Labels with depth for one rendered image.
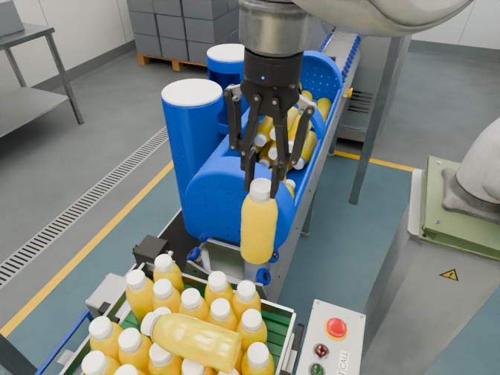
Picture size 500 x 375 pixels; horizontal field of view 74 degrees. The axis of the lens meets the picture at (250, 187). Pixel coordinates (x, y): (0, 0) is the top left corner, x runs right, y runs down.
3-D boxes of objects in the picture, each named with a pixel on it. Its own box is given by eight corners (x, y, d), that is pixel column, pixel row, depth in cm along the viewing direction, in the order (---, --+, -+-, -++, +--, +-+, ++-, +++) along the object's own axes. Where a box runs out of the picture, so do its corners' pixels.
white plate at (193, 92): (184, 111, 139) (184, 113, 140) (234, 91, 154) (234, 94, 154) (149, 89, 155) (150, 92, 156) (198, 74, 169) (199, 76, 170)
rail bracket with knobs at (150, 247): (180, 265, 97) (175, 242, 90) (167, 285, 92) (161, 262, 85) (150, 255, 100) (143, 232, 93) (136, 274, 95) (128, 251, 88)
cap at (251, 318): (265, 320, 67) (265, 315, 66) (254, 335, 65) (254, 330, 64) (249, 309, 69) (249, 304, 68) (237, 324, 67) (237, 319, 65)
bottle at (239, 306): (231, 318, 85) (228, 281, 74) (257, 313, 85) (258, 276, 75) (235, 344, 80) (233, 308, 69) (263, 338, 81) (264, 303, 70)
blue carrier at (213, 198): (335, 118, 153) (350, 56, 134) (281, 268, 91) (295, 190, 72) (275, 106, 160) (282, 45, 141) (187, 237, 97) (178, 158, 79)
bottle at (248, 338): (271, 353, 78) (274, 318, 67) (254, 378, 74) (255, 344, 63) (248, 336, 81) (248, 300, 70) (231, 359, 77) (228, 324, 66)
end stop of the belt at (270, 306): (292, 316, 80) (294, 309, 78) (292, 319, 79) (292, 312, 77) (149, 267, 90) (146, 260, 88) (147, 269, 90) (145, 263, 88)
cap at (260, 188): (265, 203, 55) (265, 195, 54) (245, 194, 57) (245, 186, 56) (276, 190, 58) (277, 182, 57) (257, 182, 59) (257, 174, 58)
